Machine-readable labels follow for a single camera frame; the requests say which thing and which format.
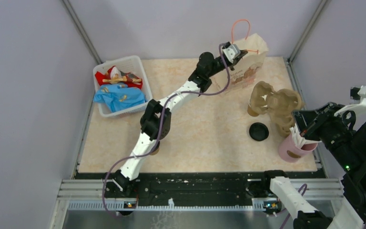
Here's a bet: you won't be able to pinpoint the pink holder cup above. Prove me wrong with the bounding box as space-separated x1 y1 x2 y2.
278 135 318 163

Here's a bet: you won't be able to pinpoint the white wrapped straws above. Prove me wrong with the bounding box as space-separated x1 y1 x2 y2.
290 124 311 148

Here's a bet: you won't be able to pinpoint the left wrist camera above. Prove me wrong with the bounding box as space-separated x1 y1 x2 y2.
222 44 240 63

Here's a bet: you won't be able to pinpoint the blue snack bag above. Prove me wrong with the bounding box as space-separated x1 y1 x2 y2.
93 83 147 113

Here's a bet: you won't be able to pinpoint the single cardboard cup carrier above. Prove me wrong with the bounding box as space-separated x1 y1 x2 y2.
249 81 305 115

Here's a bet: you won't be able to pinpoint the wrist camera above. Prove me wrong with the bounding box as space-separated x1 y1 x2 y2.
334 85 366 117
222 44 240 63

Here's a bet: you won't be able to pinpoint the black lid stack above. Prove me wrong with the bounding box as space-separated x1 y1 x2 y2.
249 122 269 141

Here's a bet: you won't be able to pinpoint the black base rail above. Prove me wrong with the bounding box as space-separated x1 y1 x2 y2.
104 172 285 216

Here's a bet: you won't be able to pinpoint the paper takeout bag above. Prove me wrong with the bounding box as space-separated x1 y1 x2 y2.
212 19 269 91

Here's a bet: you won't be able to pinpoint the cardboard cup carrier stack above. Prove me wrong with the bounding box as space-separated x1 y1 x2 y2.
269 113 295 137

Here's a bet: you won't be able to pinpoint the red snack bag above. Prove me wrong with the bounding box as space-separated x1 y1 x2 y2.
94 65 143 89

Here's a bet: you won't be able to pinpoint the stack of paper cups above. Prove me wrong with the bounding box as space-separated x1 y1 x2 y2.
247 103 261 117

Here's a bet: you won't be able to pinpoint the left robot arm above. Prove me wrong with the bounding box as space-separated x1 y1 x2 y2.
106 44 248 197

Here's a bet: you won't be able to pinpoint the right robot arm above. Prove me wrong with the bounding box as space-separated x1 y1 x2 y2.
260 102 366 229

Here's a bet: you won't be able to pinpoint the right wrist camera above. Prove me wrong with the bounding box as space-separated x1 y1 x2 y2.
334 85 366 117

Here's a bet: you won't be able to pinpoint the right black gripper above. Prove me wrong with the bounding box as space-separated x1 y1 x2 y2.
291 99 361 169

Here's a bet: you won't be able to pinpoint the white plastic basket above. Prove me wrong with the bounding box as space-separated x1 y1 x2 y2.
93 55 153 117

